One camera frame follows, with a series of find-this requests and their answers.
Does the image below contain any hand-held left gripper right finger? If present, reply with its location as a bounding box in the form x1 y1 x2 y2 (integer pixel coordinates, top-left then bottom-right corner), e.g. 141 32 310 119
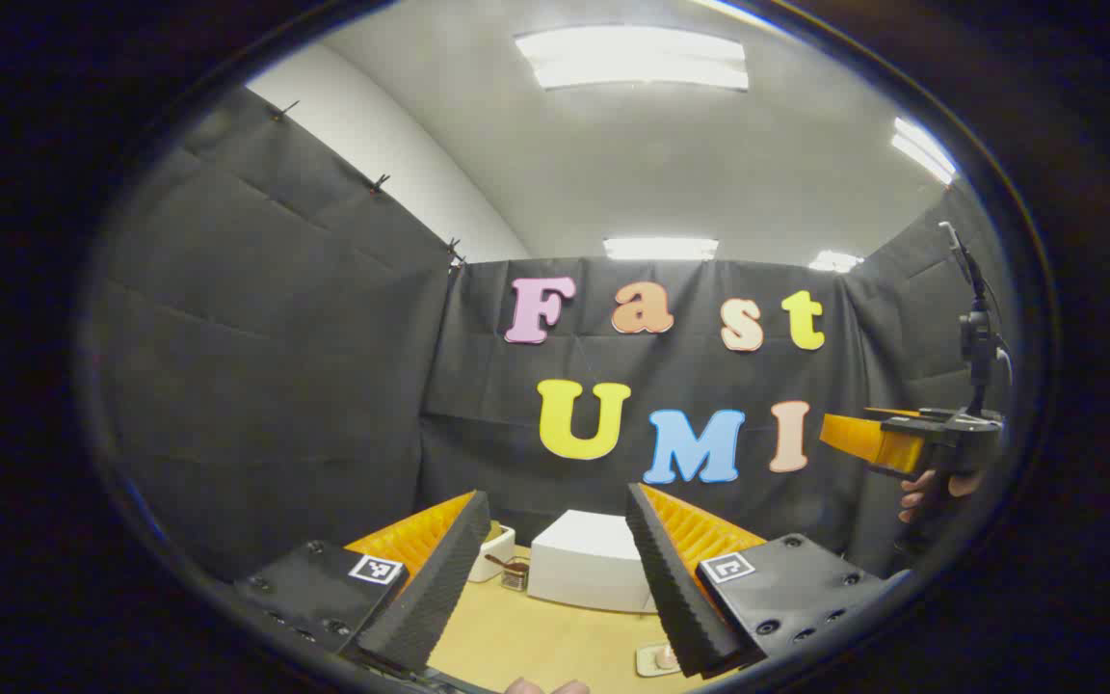
624 482 888 681

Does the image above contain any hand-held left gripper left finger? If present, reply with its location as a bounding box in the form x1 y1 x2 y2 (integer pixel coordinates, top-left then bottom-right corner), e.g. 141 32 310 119
232 490 493 676

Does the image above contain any white microwave oven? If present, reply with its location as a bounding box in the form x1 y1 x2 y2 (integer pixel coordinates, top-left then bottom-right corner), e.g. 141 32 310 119
526 509 657 615

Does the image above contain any white toaster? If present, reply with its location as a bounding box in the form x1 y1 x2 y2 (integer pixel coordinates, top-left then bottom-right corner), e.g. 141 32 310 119
466 523 517 583

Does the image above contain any white rectangular plate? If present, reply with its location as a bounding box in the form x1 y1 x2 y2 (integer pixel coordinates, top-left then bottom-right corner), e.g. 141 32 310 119
635 641 686 678

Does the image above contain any black backdrop cloth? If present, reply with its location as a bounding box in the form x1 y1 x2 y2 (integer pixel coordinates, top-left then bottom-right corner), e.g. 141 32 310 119
97 87 1014 579

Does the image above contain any large ceiling light panel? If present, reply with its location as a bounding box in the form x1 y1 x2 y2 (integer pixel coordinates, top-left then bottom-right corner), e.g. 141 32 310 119
515 26 751 93

